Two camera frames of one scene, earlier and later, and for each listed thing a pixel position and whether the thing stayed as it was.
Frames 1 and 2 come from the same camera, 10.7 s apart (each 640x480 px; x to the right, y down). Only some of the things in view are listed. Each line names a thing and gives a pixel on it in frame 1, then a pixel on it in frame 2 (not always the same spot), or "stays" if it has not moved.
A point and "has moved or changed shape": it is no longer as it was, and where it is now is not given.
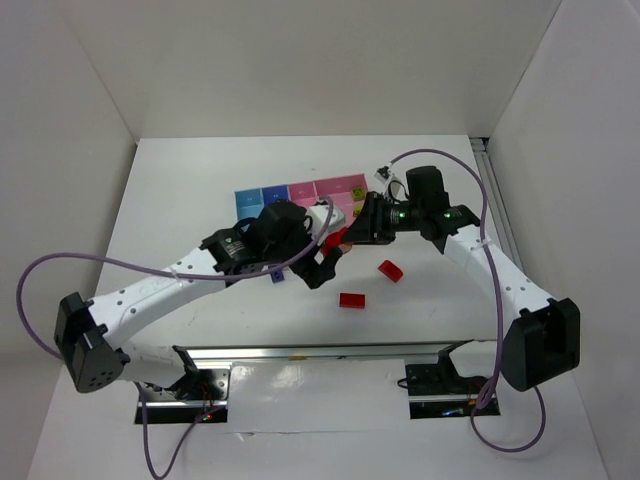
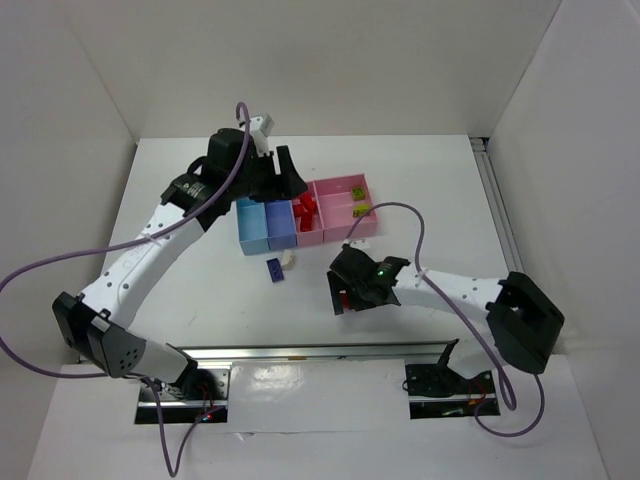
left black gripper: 310,265 → 270,176
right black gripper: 377,219 → 347,282
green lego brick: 358,193 stays
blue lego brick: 277,276 stays
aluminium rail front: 365,351 stays
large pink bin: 339,189 stays
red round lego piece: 332,240 has moved or changed shape
